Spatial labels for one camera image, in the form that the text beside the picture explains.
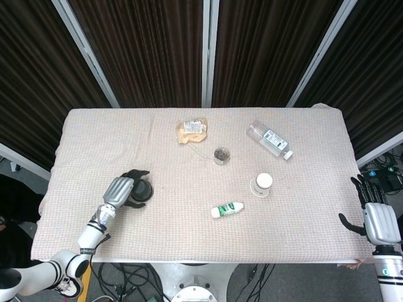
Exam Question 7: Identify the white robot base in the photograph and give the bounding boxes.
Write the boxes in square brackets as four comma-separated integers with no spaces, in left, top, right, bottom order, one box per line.
[147,262,241,302]

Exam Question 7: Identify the dark brown partition panel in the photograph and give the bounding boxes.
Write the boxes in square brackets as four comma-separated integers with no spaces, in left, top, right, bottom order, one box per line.
[295,0,403,152]
[0,0,106,172]
[67,0,205,109]
[211,0,344,108]

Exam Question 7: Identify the black round object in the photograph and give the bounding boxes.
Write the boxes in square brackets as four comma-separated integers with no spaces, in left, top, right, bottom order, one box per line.
[130,178,154,203]

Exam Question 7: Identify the white black sneaker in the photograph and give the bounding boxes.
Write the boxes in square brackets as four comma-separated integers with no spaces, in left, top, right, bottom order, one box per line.
[53,276,84,299]

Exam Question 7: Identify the clear plastic water bottle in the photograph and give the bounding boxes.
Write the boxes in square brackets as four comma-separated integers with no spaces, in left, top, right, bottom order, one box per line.
[246,120,294,161]

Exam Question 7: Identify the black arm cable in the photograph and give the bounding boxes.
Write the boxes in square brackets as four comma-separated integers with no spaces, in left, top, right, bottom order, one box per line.
[88,233,111,277]

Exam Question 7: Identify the black floor cable bundle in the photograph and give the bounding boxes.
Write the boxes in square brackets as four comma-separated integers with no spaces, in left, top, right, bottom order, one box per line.
[244,263,280,302]
[94,262,173,302]
[360,147,403,196]

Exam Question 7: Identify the bread in clear bag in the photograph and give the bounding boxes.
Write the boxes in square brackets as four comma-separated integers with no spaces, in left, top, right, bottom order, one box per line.
[175,116,209,145]

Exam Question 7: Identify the grey metal partition post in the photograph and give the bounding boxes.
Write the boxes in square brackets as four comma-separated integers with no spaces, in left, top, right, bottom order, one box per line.
[0,143,51,182]
[52,0,120,109]
[201,0,220,108]
[285,0,358,108]
[356,131,403,167]

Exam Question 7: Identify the beige waffle tablecloth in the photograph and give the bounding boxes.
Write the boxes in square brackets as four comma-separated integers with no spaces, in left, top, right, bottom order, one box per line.
[30,103,378,264]

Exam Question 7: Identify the white paper cup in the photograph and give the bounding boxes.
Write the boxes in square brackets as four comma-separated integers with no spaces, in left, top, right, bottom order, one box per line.
[249,172,273,198]

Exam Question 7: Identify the small white green drink bottle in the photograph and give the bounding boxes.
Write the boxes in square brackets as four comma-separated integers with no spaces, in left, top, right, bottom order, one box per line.
[210,201,246,220]

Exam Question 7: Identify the black trousers of person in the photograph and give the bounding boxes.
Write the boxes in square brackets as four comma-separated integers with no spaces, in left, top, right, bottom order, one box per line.
[0,174,48,269]

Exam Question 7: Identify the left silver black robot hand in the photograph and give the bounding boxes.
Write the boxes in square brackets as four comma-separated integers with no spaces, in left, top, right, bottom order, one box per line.
[103,169,151,211]

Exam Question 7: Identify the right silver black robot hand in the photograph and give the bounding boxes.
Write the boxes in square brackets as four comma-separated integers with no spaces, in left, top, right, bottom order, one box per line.
[338,174,401,245]

